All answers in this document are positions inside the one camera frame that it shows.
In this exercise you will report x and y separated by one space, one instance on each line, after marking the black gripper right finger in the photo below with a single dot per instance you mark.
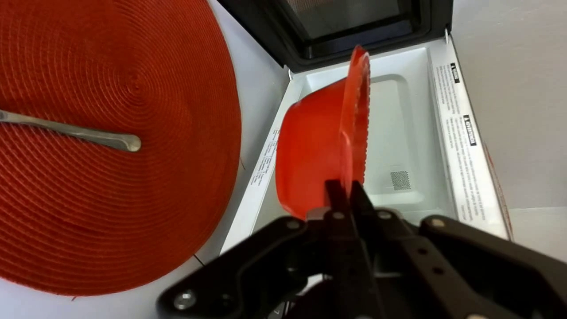
448 266

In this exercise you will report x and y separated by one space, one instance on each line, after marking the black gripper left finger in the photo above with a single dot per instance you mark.
294 259

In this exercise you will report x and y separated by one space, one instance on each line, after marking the black microwave door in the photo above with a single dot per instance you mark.
276 36

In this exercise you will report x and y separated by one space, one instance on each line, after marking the red plastic bowl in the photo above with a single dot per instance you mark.
306 148

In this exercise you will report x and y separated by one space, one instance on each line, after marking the round red woven placemat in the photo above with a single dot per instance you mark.
117 224

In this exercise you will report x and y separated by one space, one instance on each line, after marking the silver metal spoon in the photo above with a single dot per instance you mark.
88 135

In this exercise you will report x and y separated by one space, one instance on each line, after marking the white microwave oven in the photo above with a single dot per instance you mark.
413 118

